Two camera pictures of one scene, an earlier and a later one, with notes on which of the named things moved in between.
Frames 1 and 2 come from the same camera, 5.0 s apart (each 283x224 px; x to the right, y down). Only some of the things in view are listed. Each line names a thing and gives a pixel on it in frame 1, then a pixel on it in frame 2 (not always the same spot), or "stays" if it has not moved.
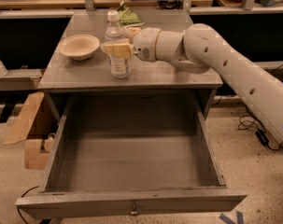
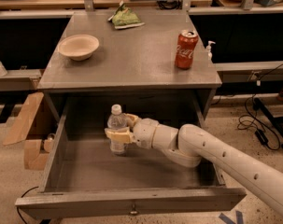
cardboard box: x=37 y=124 stays
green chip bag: x=126 y=16 stays
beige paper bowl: x=78 y=47 stays
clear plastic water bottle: x=115 y=33 to x=118 y=120
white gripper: x=145 y=44 to x=146 y=133
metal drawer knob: x=134 y=211 stays
